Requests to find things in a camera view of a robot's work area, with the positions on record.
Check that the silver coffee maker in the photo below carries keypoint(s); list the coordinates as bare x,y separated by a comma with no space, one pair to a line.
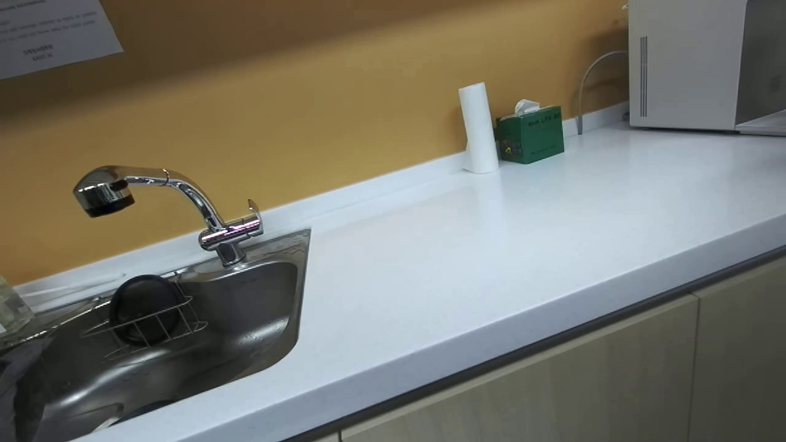
708,64

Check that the white paper towel roll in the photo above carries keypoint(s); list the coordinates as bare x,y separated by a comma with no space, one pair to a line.
482,156

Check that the green tissue box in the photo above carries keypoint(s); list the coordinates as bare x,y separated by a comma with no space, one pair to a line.
528,133

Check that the beige cabinet door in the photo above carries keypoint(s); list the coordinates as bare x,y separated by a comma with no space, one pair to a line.
627,381

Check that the chrome sink faucet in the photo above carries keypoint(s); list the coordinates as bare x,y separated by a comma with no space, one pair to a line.
114,187

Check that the stainless steel sink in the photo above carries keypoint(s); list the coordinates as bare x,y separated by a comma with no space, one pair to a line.
67,375

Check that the paper notice on wall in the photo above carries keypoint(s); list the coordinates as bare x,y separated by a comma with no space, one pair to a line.
38,35

